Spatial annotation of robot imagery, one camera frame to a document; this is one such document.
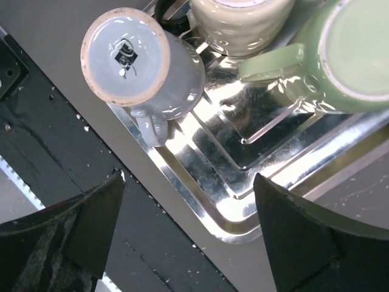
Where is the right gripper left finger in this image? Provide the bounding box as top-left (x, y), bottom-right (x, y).
top-left (1, 170), bottom-right (125, 291)

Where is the light blue white mug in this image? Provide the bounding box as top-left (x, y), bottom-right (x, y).
top-left (80, 7), bottom-right (205, 147)

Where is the green mug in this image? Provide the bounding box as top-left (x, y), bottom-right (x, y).
top-left (238, 1), bottom-right (388, 113)

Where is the metal tray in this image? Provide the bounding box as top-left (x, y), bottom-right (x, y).
top-left (108, 0), bottom-right (389, 246)

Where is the cream mug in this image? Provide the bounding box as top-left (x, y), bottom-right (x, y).
top-left (189, 0), bottom-right (295, 57)

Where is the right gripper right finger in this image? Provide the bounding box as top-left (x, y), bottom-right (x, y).
top-left (253, 174), bottom-right (388, 291)

